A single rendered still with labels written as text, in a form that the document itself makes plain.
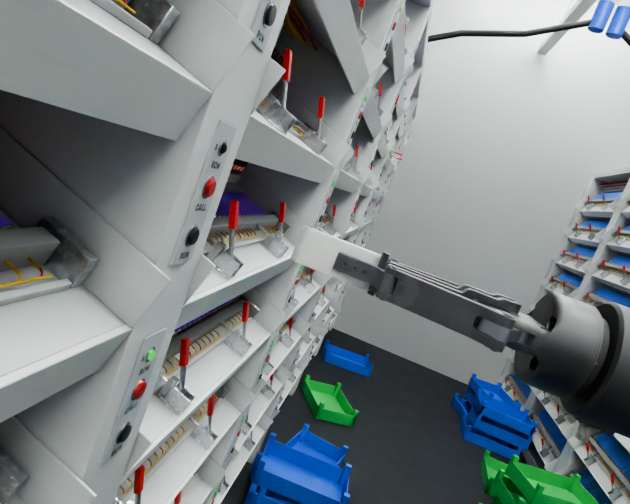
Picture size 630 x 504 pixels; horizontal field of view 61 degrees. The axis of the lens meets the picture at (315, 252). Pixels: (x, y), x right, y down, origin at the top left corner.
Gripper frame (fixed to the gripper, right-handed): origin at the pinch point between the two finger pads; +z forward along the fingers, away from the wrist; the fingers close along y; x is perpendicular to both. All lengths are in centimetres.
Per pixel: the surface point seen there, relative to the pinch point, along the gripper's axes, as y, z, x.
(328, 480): 133, -13, -88
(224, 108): -2.9, 12.1, 8.0
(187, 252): -0.5, 12.0, -4.2
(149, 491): 28, 16, -46
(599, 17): 186, -47, 106
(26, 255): -10.8, 18.9, -6.4
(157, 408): 17.0, 15.5, -27.4
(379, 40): 64, 13, 36
